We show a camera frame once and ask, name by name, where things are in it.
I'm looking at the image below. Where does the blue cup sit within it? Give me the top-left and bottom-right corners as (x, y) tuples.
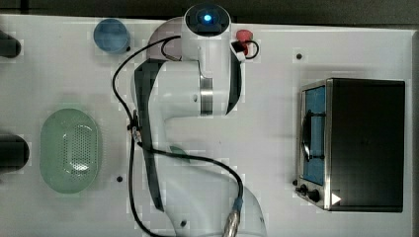
(93, 19), (130, 54)

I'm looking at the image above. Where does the red toy strawberry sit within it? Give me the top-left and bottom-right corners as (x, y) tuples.
(236, 30), (253, 48)

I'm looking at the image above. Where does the silver toaster oven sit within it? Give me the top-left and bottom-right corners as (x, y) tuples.
(293, 78), (406, 212)

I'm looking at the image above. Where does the green oval colander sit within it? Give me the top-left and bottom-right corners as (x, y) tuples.
(40, 109), (100, 194)

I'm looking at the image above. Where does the dark grey cup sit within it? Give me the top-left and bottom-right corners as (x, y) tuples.
(0, 31), (22, 58)

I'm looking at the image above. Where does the black pot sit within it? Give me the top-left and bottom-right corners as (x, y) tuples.
(0, 134), (30, 174)

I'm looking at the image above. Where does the grey round plate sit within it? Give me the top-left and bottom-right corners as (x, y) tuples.
(146, 17), (183, 61)

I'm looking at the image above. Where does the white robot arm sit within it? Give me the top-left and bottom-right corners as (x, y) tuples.
(134, 3), (267, 237)

